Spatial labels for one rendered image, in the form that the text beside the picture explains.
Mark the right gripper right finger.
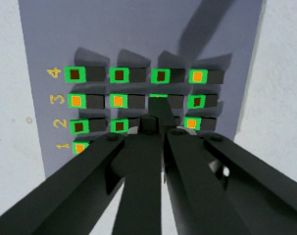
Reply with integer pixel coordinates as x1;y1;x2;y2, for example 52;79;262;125
158;97;297;235

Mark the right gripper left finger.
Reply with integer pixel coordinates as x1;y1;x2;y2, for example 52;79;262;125
0;97;163;235

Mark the grey switch panel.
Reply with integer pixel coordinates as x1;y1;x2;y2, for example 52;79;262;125
18;0;263;179

